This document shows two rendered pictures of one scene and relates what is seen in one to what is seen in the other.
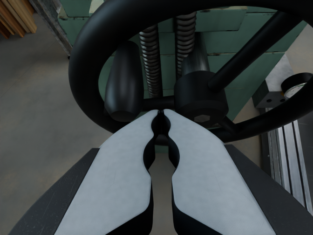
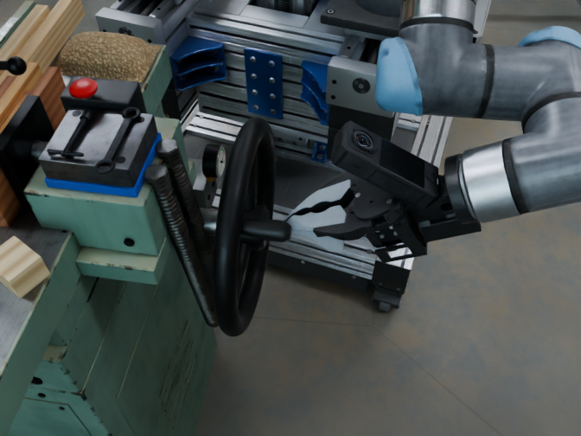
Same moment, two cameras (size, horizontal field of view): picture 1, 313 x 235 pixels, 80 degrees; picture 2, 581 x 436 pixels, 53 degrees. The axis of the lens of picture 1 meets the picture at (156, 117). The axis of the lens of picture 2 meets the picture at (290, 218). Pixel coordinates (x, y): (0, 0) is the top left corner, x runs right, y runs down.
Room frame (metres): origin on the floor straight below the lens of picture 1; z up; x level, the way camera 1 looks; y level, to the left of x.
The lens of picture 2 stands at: (0.00, 0.42, 1.41)
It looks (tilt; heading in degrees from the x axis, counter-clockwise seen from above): 50 degrees down; 277
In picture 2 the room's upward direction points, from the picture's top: straight up
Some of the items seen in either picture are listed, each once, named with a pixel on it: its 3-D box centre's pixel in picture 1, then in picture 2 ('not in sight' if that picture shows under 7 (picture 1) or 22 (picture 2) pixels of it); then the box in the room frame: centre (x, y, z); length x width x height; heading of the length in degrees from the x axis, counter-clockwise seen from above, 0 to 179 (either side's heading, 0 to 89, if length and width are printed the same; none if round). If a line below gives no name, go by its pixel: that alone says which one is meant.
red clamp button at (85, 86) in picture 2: not in sight; (83, 88); (0.29, -0.05, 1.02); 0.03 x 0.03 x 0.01
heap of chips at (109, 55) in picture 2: not in sight; (103, 48); (0.37, -0.27, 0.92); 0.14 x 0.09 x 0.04; 179
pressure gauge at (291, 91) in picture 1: (295, 87); (213, 164); (0.24, -0.32, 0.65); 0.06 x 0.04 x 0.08; 89
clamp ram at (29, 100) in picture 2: not in sight; (54, 153); (0.33, -0.02, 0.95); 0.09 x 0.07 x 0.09; 89
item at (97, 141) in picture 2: not in sight; (103, 131); (0.27, -0.02, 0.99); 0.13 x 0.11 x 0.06; 89
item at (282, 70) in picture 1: (270, 82); (181, 185); (0.31, -0.32, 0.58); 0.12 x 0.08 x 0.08; 179
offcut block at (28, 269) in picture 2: not in sight; (16, 266); (0.33, 0.11, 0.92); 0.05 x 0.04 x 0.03; 150
